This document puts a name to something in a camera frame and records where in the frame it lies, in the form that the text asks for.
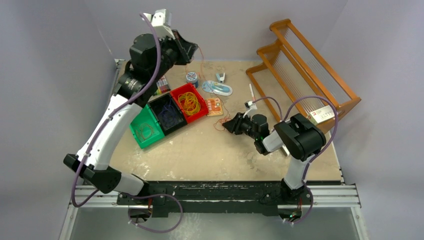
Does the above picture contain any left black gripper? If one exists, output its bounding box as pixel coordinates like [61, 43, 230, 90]
[151, 29, 198, 82]

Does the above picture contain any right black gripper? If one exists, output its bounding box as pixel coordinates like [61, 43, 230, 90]
[222, 112, 259, 140]

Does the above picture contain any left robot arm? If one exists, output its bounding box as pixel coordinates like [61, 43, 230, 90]
[63, 30, 199, 205]

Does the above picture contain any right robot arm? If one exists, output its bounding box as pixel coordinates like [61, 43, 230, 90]
[222, 112, 329, 204]

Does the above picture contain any orange spiral notebook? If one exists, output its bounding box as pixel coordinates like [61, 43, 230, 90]
[205, 97, 224, 117]

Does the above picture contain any small round tin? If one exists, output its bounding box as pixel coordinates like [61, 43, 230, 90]
[185, 71, 199, 88]

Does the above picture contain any white orange pen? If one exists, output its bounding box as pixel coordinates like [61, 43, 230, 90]
[249, 83, 256, 103]

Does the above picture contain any marker pen pack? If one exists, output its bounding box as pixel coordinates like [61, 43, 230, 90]
[154, 75, 171, 96]

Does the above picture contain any red plastic bin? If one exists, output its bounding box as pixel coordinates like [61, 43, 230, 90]
[170, 83, 208, 124]

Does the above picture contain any blue correction tape package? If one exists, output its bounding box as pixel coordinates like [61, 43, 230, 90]
[201, 80, 233, 97]

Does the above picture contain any white rectangular block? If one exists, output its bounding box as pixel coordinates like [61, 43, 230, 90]
[281, 145, 290, 157]

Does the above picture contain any black plastic bin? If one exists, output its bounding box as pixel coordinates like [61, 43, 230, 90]
[147, 93, 188, 136]

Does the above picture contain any wooden rack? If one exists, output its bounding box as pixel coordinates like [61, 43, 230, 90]
[246, 19, 361, 120]

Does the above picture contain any green plastic bin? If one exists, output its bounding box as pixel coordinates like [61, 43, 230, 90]
[129, 105, 165, 149]

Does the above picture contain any white small box on rack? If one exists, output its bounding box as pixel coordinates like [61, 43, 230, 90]
[306, 105, 335, 126]

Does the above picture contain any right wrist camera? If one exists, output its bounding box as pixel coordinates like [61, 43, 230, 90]
[243, 100, 258, 118]

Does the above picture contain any coiled yellow cable in bin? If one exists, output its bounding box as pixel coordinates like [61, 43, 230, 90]
[177, 92, 202, 117]

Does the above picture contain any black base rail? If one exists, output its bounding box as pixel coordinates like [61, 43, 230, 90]
[76, 180, 319, 219]

